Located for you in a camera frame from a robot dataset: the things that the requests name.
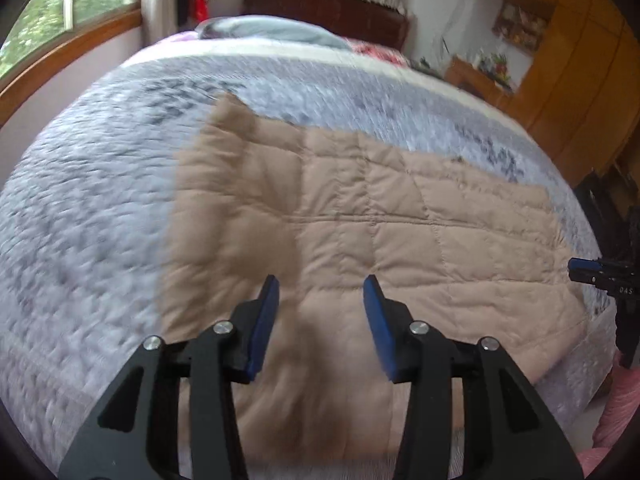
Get pink floral bed sheet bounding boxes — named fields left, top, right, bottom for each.
left=150, top=30, right=211, bottom=53

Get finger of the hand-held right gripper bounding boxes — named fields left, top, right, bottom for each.
left=568, top=257, right=609, bottom=285

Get black chair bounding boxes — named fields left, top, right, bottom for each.
left=574, top=170, right=640, bottom=262

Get wooden wardrobe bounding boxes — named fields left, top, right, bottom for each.
left=484, top=0, right=640, bottom=187

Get bed with grey quilt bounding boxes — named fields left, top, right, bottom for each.
left=0, top=42, right=622, bottom=480

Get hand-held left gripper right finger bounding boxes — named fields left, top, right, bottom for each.
left=362, top=274, right=585, bottom=480

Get shelf knick-knacks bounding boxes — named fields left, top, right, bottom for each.
left=492, top=2, right=549, bottom=54

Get grey blue pillow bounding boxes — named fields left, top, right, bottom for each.
left=195, top=15, right=352, bottom=52

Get dark wooden headboard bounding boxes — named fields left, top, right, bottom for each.
left=243, top=0, right=412, bottom=52

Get red patterned pillow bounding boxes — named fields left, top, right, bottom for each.
left=349, top=38, right=412, bottom=67

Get large wooden framed window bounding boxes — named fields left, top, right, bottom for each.
left=0, top=0, right=144, bottom=127

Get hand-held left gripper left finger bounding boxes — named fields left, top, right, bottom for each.
left=59, top=274, right=281, bottom=480

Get dark nightstand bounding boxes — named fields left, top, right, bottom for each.
left=410, top=57, right=447, bottom=80

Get beige quilted jacket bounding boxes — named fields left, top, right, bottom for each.
left=159, top=92, right=590, bottom=467

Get wooden desk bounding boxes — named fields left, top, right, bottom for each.
left=445, top=57, right=517, bottom=112

